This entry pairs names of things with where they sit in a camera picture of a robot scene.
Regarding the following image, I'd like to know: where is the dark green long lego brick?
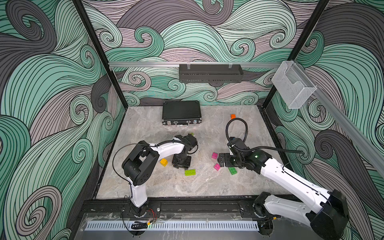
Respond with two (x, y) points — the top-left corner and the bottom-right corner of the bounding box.
(228, 167), (237, 175)

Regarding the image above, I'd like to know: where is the black wall-mounted tray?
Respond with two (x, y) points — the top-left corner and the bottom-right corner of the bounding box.
(179, 64), (244, 85)

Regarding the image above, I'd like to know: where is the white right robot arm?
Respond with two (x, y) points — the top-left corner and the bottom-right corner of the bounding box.
(217, 150), (349, 240)

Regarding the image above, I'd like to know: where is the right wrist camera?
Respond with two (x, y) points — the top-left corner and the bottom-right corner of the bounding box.
(227, 137), (249, 152)

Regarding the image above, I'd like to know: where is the clear acrylic wall holder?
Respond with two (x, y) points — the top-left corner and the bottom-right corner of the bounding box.
(272, 61), (317, 109)

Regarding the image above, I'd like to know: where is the yellow lego brick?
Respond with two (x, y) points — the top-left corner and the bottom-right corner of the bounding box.
(160, 159), (168, 167)

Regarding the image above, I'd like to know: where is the lime green lego brick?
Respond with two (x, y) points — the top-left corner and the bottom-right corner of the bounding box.
(185, 169), (196, 177)

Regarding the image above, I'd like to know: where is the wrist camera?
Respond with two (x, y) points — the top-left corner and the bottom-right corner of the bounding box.
(227, 137), (249, 152)
(176, 134), (198, 151)

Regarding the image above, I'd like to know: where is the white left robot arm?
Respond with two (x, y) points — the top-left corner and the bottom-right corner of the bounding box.
(122, 137), (196, 217)

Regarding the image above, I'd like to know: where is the black hard carrying case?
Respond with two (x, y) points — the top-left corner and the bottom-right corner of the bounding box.
(162, 101), (202, 126)

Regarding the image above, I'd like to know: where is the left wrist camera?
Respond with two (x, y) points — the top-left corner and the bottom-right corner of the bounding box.
(176, 134), (198, 151)

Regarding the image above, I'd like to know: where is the white slotted cable duct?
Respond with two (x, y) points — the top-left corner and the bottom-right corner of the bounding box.
(85, 220), (259, 232)

